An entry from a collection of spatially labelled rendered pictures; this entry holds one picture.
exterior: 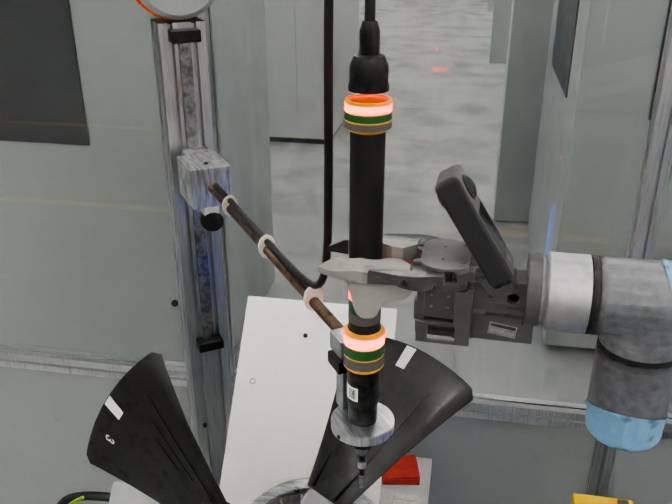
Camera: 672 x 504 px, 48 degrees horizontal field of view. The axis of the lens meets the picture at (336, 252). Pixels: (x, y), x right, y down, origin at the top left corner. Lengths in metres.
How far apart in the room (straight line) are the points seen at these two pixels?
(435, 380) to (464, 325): 0.28
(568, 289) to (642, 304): 0.06
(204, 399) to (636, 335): 1.08
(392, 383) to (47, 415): 1.20
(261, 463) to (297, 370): 0.16
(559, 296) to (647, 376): 0.11
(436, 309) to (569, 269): 0.13
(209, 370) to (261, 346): 0.31
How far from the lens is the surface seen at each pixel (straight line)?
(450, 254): 0.73
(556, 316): 0.72
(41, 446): 2.12
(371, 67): 0.67
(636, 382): 0.76
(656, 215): 1.50
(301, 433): 1.26
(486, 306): 0.74
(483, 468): 1.80
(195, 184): 1.28
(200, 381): 1.61
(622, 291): 0.72
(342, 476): 1.01
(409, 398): 1.00
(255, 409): 1.28
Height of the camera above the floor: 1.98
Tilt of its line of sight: 25 degrees down
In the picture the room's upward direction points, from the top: straight up
